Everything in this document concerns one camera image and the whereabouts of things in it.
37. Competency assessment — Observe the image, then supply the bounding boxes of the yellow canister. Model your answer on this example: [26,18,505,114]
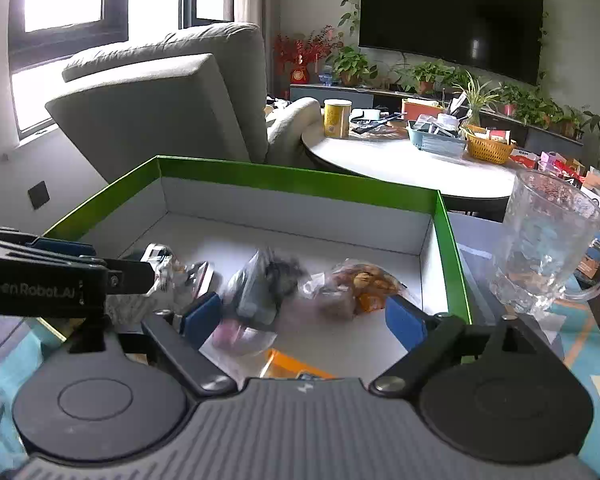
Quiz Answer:
[323,99,354,140]

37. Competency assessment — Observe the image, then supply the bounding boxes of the row of potted plants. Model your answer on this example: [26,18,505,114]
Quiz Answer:
[330,47,589,139]

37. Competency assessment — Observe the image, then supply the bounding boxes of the clear packet of brown snacks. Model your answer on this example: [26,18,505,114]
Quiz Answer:
[300,257,407,319]

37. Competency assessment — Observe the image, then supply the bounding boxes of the red flower arrangement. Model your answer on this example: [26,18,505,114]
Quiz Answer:
[272,27,344,85]

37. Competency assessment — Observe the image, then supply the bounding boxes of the grey television cabinet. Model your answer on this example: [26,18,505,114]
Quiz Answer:
[289,84,584,149]

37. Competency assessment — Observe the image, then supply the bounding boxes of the green cardboard box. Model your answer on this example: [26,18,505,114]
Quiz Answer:
[42,155,476,381]

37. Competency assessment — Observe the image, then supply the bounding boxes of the blue patterned tablecloth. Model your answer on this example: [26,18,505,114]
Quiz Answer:
[0,212,600,480]

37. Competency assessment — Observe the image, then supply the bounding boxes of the black wall socket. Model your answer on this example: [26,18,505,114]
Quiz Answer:
[27,180,51,211]

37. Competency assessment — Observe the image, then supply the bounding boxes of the orange box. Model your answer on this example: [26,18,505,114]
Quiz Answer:
[401,98,441,122]

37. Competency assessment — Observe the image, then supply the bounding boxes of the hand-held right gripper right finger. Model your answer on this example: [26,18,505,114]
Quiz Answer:
[370,295,576,397]

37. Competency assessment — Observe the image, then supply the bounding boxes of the cream plush cushion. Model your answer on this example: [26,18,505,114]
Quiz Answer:
[266,97,324,166]

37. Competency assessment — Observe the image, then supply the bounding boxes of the black wall television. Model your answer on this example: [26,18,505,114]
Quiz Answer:
[358,0,545,87]

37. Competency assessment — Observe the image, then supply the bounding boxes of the grey armchair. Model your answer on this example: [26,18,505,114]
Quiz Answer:
[45,22,272,184]

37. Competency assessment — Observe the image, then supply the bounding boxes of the silver foil snack packet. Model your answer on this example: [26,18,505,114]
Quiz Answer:
[105,242,217,317]

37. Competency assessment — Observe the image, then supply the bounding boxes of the clear glass mug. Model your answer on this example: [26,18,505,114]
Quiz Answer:
[489,169,600,317]

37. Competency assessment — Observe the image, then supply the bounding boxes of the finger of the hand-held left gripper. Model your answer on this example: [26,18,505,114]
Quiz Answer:
[0,227,98,261]
[77,255,156,295]

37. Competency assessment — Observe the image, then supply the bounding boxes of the spider plant in vase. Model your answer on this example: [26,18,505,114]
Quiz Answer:
[452,72,501,129]

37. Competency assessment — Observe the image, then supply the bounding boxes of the black utensils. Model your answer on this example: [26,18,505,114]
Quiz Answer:
[349,110,407,136]

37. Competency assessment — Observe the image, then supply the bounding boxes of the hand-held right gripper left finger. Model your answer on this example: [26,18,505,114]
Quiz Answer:
[30,292,238,397]

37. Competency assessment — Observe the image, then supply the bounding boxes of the blue plastic basket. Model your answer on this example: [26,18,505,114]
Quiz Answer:
[406,120,469,156]

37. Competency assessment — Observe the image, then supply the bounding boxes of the orange snack packet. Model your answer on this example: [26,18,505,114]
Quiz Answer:
[259,349,337,380]

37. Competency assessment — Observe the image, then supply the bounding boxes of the purple snack packet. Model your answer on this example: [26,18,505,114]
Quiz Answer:
[212,319,277,357]

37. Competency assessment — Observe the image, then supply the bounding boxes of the dark grey snack packet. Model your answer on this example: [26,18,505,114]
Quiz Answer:
[224,247,307,332]

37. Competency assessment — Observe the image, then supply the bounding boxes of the yellow wicker basket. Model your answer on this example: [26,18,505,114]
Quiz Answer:
[465,127,515,165]

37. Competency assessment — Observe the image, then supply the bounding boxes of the round white table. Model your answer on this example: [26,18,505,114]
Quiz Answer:
[300,124,519,211]

